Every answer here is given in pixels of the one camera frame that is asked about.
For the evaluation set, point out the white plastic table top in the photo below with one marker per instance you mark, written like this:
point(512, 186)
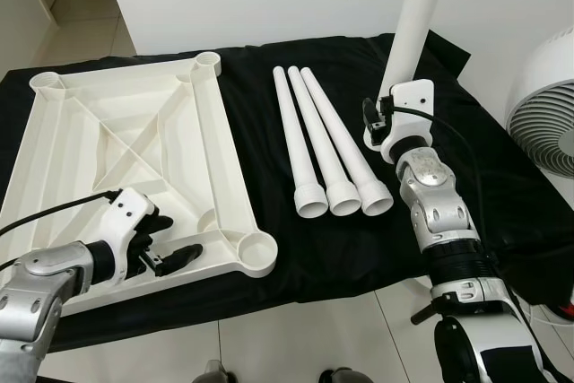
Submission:
point(134, 132)

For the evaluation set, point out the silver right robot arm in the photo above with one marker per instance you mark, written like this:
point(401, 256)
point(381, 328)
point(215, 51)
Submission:
point(439, 204)

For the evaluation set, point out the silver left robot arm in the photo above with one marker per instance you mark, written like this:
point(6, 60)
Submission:
point(45, 275)

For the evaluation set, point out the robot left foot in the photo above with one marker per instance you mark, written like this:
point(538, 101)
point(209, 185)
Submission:
point(215, 374)

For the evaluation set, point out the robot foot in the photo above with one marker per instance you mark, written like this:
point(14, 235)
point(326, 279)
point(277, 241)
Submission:
point(341, 376)
point(215, 374)

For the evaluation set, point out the black cloth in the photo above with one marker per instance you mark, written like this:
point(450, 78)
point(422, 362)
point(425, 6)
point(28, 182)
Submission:
point(359, 257)

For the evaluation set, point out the white round fan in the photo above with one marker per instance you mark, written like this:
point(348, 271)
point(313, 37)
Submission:
point(547, 123)

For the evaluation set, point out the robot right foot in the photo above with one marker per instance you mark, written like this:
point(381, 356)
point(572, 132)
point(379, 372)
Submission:
point(341, 376)

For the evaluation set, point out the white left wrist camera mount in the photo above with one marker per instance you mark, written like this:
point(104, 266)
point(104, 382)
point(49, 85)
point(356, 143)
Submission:
point(126, 213)

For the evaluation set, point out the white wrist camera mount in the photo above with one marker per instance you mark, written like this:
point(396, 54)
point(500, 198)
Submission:
point(413, 96)
point(126, 213)

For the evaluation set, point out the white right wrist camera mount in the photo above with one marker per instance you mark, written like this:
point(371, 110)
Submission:
point(413, 96)

